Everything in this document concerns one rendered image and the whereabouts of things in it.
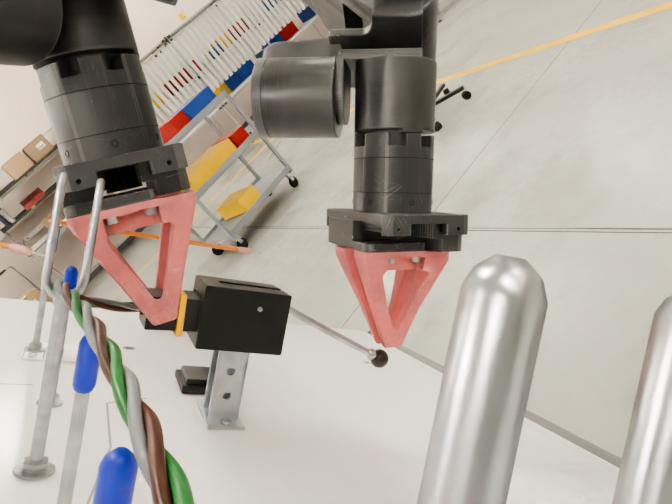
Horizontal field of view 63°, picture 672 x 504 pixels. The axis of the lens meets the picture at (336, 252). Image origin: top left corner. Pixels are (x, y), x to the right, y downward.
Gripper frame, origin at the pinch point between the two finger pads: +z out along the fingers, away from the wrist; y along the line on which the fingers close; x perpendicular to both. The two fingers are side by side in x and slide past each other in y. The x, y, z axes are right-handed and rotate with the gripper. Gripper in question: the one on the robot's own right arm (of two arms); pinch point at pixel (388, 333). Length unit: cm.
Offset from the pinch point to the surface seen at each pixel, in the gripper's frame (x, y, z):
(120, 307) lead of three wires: -18.5, 0.3, -3.4
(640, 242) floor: 141, -90, 5
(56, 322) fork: -21.5, 7.6, -4.4
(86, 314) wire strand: -20.0, 15.4, -6.4
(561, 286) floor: 123, -104, 21
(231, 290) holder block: -12.2, 2.0, -4.4
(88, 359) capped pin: -20.0, 14.4, -4.5
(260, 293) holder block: -10.3, 2.0, -4.1
